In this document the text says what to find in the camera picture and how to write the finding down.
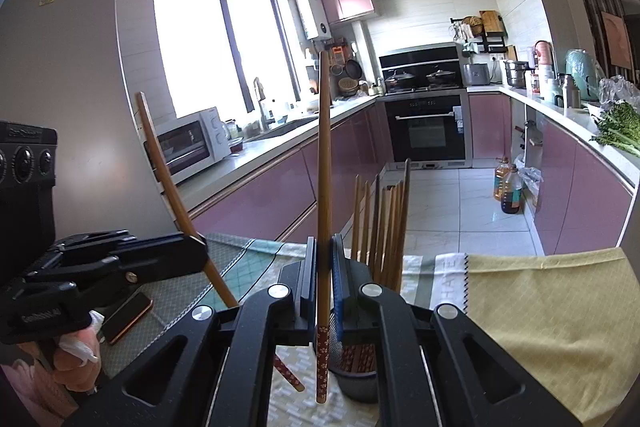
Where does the smartphone with orange case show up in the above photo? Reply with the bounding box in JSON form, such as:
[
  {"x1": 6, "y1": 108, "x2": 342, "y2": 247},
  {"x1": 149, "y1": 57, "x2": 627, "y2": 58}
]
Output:
[{"x1": 102, "y1": 291, "x2": 155, "y2": 347}]

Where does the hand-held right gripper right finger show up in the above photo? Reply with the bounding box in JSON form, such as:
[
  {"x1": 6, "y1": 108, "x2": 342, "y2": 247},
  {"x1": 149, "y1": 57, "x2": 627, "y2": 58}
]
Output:
[{"x1": 330, "y1": 233, "x2": 583, "y2": 427}]

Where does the black range hood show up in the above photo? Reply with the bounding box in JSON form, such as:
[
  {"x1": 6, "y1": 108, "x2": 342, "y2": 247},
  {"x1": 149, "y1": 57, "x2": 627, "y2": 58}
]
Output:
[{"x1": 378, "y1": 43, "x2": 463, "y2": 72}]

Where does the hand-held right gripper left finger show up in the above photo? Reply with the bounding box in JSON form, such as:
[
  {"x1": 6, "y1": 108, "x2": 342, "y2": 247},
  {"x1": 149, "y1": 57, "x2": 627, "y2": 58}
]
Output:
[{"x1": 62, "y1": 236, "x2": 318, "y2": 427}]

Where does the pale green countertop appliance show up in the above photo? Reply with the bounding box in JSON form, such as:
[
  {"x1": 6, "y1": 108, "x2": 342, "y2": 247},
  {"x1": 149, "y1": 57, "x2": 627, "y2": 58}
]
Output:
[{"x1": 565, "y1": 49, "x2": 603, "y2": 102}]

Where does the patchwork tablecloth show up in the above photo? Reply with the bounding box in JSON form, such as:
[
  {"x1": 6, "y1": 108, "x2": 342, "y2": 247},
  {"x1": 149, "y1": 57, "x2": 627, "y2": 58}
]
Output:
[{"x1": 100, "y1": 232, "x2": 633, "y2": 427}]

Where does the dark cooking oil bottle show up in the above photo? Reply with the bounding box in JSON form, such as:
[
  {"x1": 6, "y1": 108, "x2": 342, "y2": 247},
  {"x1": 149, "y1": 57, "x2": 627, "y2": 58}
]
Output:
[{"x1": 500, "y1": 163, "x2": 523, "y2": 215}]

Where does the black wall rack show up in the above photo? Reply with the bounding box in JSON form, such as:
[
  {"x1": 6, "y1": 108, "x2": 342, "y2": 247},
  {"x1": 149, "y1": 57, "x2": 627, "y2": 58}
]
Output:
[{"x1": 450, "y1": 10, "x2": 507, "y2": 54}]

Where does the person's left forearm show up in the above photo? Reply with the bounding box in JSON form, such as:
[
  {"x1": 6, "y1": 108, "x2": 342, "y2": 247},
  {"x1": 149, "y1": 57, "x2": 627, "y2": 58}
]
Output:
[{"x1": 0, "y1": 357, "x2": 66, "y2": 418}]

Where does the wooden cutting board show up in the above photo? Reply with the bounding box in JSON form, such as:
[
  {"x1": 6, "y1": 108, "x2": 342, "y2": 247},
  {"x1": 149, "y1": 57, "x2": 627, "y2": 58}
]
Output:
[{"x1": 479, "y1": 10, "x2": 502, "y2": 34}]

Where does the steel kitchen sink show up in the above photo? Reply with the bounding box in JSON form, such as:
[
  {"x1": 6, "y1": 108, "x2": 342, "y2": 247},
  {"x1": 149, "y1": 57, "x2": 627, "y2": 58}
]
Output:
[{"x1": 265, "y1": 119, "x2": 318, "y2": 138}]

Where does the white tissue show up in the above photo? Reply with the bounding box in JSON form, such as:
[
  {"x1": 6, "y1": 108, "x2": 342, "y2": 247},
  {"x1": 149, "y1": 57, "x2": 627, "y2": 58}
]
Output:
[{"x1": 57, "y1": 312, "x2": 106, "y2": 363}]

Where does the pink electric kettle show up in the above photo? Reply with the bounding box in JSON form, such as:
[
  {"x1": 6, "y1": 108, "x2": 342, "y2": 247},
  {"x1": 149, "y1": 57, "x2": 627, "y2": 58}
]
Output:
[{"x1": 532, "y1": 39, "x2": 556, "y2": 68}]

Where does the grey refrigerator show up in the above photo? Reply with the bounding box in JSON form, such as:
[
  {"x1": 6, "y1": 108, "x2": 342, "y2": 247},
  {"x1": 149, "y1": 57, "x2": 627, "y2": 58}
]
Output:
[{"x1": 0, "y1": 0, "x2": 173, "y2": 238}]

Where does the steel stockpot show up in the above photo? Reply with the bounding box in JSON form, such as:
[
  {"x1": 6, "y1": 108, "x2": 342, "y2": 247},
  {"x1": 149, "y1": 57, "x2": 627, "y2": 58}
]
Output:
[{"x1": 502, "y1": 59, "x2": 530, "y2": 88}]

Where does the white microwave oven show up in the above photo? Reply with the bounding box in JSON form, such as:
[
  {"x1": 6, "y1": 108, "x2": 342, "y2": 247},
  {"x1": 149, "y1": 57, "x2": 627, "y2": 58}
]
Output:
[{"x1": 145, "y1": 107, "x2": 232, "y2": 185}]

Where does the white wall water heater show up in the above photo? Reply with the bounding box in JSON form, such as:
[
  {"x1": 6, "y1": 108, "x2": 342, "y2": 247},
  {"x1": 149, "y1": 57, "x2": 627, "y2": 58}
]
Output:
[{"x1": 295, "y1": 0, "x2": 333, "y2": 42}]

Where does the steel kitchen faucet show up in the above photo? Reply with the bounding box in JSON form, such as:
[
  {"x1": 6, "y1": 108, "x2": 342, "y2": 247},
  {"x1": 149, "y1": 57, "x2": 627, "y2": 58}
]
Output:
[{"x1": 252, "y1": 77, "x2": 271, "y2": 132}]

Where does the bunch of green vegetables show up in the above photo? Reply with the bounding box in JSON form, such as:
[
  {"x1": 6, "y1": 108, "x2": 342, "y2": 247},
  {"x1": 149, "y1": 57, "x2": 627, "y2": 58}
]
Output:
[{"x1": 590, "y1": 101, "x2": 640, "y2": 158}]

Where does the kitchen window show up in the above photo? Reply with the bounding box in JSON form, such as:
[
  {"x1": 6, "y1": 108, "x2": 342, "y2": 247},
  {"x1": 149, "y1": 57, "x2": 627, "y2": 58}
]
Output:
[{"x1": 150, "y1": 0, "x2": 303, "y2": 120}]

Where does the bunch of wooden chopsticks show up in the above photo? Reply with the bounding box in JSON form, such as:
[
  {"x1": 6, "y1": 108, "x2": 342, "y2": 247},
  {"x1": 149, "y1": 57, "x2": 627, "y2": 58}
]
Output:
[{"x1": 337, "y1": 158, "x2": 412, "y2": 375}]

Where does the black mesh utensil holder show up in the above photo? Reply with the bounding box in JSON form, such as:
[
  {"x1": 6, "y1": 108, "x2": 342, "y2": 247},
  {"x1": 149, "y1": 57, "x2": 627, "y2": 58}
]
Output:
[{"x1": 327, "y1": 339, "x2": 381, "y2": 404}]

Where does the pink wall painting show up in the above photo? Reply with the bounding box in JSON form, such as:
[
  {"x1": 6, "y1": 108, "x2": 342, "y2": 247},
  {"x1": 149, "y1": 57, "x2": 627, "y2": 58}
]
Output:
[{"x1": 600, "y1": 11, "x2": 633, "y2": 70}]

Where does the steel vacuum flask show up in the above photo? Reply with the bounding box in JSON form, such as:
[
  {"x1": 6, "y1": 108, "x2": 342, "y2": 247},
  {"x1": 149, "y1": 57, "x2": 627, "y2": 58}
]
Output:
[{"x1": 560, "y1": 74, "x2": 581, "y2": 108}]

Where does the pink base cabinet run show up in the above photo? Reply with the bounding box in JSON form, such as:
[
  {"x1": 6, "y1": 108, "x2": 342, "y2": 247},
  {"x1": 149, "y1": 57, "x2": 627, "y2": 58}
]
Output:
[
  {"x1": 175, "y1": 99, "x2": 396, "y2": 243},
  {"x1": 467, "y1": 89, "x2": 636, "y2": 255}
]

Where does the black built-in oven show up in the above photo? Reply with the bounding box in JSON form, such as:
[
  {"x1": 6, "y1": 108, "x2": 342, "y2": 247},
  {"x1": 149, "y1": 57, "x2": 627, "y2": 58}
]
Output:
[{"x1": 382, "y1": 89, "x2": 473, "y2": 168}]

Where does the person's left hand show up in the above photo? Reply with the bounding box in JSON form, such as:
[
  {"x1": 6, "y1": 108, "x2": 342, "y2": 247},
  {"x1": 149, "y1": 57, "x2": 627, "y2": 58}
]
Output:
[{"x1": 50, "y1": 329, "x2": 101, "y2": 394}]

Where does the red-tipped wooden chopstick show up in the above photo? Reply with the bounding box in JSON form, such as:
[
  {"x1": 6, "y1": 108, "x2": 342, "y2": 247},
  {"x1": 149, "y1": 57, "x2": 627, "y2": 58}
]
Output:
[
  {"x1": 135, "y1": 92, "x2": 306, "y2": 393},
  {"x1": 314, "y1": 50, "x2": 332, "y2": 404}
]

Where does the clear plastic bag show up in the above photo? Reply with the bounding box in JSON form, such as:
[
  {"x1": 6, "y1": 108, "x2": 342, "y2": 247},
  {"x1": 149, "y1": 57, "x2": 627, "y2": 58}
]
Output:
[{"x1": 597, "y1": 74, "x2": 640, "y2": 110}]

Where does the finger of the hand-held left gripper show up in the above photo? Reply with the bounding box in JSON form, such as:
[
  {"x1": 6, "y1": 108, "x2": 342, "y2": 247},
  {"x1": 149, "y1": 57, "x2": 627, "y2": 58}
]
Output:
[
  {"x1": 55, "y1": 231, "x2": 203, "y2": 253},
  {"x1": 25, "y1": 238, "x2": 208, "y2": 295}
]

